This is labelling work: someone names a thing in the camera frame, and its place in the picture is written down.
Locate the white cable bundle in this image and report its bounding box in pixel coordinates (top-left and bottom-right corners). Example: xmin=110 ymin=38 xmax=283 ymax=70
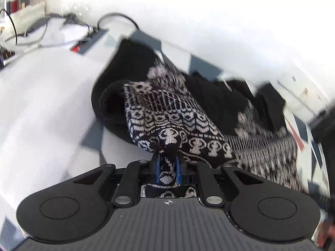
xmin=5 ymin=17 xmax=91 ymax=49

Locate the black cable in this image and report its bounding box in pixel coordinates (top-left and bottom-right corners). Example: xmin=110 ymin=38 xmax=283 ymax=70
xmin=0 ymin=9 xmax=19 ymax=45

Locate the black device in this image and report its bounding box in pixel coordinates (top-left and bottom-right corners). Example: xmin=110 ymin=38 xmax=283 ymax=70
xmin=0 ymin=46 xmax=17 ymax=68

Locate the grey cable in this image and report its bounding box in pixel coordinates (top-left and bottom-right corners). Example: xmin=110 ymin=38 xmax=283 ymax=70
xmin=97 ymin=13 xmax=140 ymax=31

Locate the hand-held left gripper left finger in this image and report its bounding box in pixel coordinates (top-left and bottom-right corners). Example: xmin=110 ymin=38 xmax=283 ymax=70
xmin=73 ymin=153 xmax=161 ymax=206

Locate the triangle patterned mat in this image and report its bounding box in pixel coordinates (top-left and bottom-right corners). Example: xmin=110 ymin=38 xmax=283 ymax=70
xmin=71 ymin=27 xmax=331 ymax=198

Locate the black and white patterned sweater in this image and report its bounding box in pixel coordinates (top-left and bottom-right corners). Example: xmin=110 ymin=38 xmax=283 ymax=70
xmin=91 ymin=39 xmax=305 ymax=199

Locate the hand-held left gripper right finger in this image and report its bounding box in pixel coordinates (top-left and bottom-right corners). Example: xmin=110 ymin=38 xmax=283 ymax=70
xmin=176 ymin=153 xmax=265 ymax=206

